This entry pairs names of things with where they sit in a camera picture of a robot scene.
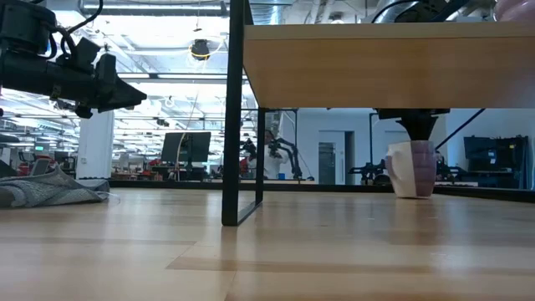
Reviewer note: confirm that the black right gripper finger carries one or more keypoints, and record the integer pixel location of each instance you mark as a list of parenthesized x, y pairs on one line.
[(425, 127), (411, 127)]

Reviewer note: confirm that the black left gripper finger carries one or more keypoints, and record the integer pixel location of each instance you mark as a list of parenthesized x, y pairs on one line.
[(113, 92)]

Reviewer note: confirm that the large all-purple mug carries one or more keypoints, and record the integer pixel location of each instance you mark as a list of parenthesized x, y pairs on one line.
[(516, 10)]

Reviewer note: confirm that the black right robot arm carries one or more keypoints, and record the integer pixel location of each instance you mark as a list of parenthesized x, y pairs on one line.
[(434, 6)]

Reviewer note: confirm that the wooden shelf black legs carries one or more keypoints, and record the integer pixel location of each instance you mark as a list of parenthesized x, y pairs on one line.
[(376, 67)]

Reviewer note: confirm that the white pillar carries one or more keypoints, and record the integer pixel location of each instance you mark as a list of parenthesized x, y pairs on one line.
[(95, 146)]

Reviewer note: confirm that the black cabinet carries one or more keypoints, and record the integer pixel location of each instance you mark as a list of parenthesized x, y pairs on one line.
[(493, 154)]

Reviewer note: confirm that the long ceiling light fixture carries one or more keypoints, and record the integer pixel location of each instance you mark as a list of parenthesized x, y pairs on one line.
[(188, 76)]

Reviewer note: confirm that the white door glass panel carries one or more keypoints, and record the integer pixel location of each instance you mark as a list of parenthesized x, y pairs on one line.
[(330, 163)]

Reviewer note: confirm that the background monitor on stand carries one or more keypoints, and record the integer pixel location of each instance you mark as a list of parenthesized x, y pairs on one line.
[(186, 146)]

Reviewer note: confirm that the grey ceiling pipe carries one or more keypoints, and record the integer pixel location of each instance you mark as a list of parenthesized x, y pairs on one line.
[(150, 7)]

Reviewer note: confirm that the grey folded cloth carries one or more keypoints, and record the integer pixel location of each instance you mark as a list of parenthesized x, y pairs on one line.
[(50, 190)]

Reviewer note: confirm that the standing person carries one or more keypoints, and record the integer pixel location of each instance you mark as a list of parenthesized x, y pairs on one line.
[(273, 165)]

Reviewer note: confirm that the black background frame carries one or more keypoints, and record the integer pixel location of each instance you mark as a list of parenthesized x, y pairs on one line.
[(370, 138)]

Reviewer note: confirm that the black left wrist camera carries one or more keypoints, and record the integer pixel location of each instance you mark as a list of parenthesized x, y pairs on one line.
[(83, 52)]

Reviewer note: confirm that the black ceiling camera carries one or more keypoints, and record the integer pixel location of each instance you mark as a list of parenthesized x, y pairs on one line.
[(200, 48)]

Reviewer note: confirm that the black aluminium table frame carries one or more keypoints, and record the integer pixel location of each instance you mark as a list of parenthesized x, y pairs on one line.
[(334, 188)]

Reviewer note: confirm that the silver ceiling duct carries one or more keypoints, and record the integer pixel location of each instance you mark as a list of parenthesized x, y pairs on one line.
[(393, 16)]

